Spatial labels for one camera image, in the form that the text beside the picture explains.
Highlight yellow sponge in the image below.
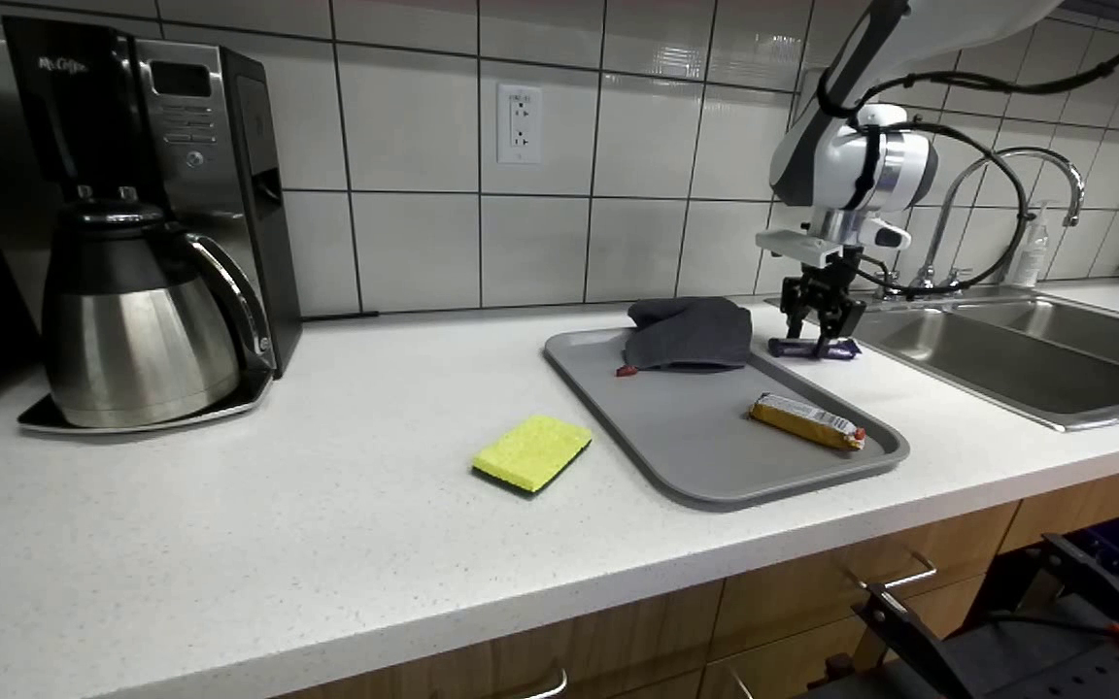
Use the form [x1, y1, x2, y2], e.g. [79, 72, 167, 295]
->
[469, 413, 600, 496]

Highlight black robot stand frame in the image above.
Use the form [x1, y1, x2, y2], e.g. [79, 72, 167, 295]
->
[806, 496, 1119, 699]

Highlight grey plastic tray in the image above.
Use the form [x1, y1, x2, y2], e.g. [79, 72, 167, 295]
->
[539, 322, 912, 511]

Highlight stainless steel sink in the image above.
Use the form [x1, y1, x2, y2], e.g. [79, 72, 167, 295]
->
[826, 285, 1119, 435]

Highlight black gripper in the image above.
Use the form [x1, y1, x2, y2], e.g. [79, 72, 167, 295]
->
[776, 247, 870, 358]

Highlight dark blue oven mitt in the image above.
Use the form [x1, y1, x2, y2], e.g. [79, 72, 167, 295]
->
[614, 295, 756, 379]

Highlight clear soap bottle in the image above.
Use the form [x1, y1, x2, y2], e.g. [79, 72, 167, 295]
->
[999, 204, 1056, 295]

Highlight steel coffee carafe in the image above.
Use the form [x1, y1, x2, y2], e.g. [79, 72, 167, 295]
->
[38, 204, 280, 431]

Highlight wooden base cabinet drawers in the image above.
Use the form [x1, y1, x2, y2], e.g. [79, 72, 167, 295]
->
[282, 459, 1119, 699]

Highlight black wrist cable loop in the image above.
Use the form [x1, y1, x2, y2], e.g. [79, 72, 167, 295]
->
[816, 0, 1119, 302]

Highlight white wall outlet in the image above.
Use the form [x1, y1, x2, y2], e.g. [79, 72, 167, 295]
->
[492, 81, 549, 166]

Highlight chrome faucet spout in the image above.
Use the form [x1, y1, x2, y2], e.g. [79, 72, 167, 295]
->
[912, 144, 1090, 302]

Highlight purple snack packet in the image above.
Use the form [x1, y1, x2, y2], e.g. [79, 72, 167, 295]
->
[765, 333, 864, 365]

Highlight silver drawer handle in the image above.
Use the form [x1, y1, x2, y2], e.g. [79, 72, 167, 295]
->
[719, 664, 765, 699]
[843, 550, 942, 599]
[504, 668, 574, 699]

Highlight black coffee maker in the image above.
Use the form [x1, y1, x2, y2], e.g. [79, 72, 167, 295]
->
[0, 12, 308, 439]

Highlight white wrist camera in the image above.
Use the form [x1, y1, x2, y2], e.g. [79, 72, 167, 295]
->
[752, 224, 838, 270]

